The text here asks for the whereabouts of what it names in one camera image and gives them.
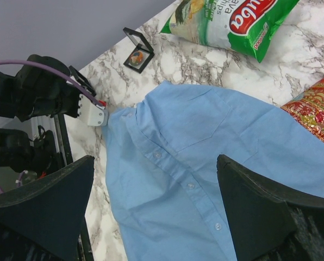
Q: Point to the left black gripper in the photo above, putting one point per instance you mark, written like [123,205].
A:
[67,103]

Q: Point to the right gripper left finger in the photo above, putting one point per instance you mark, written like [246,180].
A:
[42,220]

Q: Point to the black double frame stand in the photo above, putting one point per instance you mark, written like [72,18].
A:
[140,43]

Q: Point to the green chips bag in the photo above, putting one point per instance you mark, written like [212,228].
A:
[244,26]

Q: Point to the light blue shirt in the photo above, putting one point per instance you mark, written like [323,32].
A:
[161,172]

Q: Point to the red candy bag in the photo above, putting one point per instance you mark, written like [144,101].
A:
[308,109]

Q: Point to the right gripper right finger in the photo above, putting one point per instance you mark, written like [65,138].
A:
[268,220]

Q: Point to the orange round brooch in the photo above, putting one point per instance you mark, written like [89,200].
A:
[136,58]

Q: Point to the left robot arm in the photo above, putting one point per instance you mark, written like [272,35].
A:
[30,93]

